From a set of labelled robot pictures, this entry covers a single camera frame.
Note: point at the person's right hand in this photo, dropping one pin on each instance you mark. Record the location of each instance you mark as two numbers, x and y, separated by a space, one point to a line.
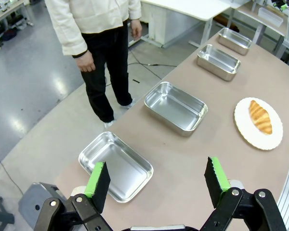
85 62

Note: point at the person's left forearm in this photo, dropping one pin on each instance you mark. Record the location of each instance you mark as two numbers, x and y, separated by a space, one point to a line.
135 9

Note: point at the clear plastic box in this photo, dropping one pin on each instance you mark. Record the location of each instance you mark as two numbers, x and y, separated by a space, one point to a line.
271 16

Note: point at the grey metal robot mount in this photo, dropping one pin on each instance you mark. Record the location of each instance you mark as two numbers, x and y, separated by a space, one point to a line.
36 202

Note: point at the white scalloped plate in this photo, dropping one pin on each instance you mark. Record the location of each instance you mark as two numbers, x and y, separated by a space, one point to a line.
245 131

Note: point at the person's white jacket torso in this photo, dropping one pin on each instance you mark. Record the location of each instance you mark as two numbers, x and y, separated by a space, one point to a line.
86 14

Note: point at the cluttered wooden workbench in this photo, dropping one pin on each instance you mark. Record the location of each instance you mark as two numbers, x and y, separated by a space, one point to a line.
4 14

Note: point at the white rounded-corner table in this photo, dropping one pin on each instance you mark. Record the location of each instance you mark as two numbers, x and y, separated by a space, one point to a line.
192 8

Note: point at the steel rectangular container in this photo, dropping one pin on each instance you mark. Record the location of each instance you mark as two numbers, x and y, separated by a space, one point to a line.
125 168
175 108
218 61
234 39

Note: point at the person's white shoe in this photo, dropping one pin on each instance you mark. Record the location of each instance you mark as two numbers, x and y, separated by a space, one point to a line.
130 103
109 123

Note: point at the person's black trousers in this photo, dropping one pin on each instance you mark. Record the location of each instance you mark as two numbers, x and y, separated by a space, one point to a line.
103 72

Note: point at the person's right forearm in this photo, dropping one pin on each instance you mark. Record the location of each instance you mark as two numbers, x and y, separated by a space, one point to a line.
73 42

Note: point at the golden croissant bread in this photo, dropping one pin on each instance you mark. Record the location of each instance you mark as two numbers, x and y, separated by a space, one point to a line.
260 116

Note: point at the wooden top side table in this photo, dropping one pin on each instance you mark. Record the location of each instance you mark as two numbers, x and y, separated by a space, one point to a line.
253 14

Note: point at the person's left hand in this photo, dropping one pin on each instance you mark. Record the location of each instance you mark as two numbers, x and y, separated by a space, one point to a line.
136 30

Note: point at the person's right white shoe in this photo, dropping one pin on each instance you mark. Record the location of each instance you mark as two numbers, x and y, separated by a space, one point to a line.
109 123

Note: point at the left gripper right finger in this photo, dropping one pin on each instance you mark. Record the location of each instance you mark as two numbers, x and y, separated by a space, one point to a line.
218 183

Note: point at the person's left white shoe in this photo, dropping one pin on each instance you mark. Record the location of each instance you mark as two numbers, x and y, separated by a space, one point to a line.
130 103

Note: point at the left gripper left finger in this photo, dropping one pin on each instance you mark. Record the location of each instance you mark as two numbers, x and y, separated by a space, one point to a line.
96 183

